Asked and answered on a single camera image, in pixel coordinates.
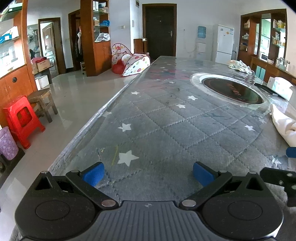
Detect red plastic stool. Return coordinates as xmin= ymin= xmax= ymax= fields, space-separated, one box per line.
xmin=3 ymin=96 xmax=46 ymax=149

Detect crumpled plastic bags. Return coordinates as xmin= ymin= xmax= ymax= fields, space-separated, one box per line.
xmin=228 ymin=60 xmax=255 ymax=75

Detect purple wastebasket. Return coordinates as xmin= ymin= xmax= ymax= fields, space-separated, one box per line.
xmin=0 ymin=126 xmax=19 ymax=161

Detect pastel tissue box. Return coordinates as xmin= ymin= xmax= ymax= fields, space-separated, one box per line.
xmin=267 ymin=76 xmax=295 ymax=100

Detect round black table hotplate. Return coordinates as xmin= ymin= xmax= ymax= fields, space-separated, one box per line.
xmin=190 ymin=72 xmax=270 ymax=111

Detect polka-dot play tent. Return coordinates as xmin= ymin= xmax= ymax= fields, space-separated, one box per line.
xmin=111 ymin=43 xmax=151 ymax=77

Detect wooden interior door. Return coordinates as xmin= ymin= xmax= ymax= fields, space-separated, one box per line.
xmin=38 ymin=17 xmax=67 ymax=75

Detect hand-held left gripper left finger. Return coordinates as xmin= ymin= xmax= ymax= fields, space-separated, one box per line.
xmin=34 ymin=162 xmax=117 ymax=209

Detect wooden glass display cabinet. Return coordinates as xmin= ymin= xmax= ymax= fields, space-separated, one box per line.
xmin=238 ymin=9 xmax=288 ymax=68

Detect cardboard box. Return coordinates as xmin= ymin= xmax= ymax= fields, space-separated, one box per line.
xmin=35 ymin=59 xmax=52 ymax=73

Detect white garment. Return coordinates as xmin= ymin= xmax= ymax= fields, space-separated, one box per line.
xmin=270 ymin=104 xmax=296 ymax=147

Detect water dispenser with blue bottle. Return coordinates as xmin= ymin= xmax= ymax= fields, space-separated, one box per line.
xmin=195 ymin=26 xmax=208 ymax=61

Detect white refrigerator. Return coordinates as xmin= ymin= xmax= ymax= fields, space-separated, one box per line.
xmin=212 ymin=24 xmax=234 ymax=65

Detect dark wooden door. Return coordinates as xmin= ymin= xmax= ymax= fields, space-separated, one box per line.
xmin=142 ymin=3 xmax=177 ymax=61

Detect tall wooden shelf cabinet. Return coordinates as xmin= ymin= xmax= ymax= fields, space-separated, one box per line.
xmin=80 ymin=0 xmax=112 ymax=77

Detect wooden wall cabinet with shelves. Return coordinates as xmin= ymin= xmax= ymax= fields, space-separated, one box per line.
xmin=0 ymin=0 xmax=38 ymax=128

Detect small wooden stool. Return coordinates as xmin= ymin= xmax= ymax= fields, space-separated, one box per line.
xmin=27 ymin=88 xmax=59 ymax=123

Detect white storage box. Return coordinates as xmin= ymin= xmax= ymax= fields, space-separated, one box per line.
xmin=39 ymin=75 xmax=50 ymax=89

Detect wooden console table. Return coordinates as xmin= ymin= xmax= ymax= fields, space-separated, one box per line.
xmin=250 ymin=56 xmax=296 ymax=81

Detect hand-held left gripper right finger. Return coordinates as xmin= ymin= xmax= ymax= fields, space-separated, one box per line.
xmin=181 ymin=161 xmax=266 ymax=210

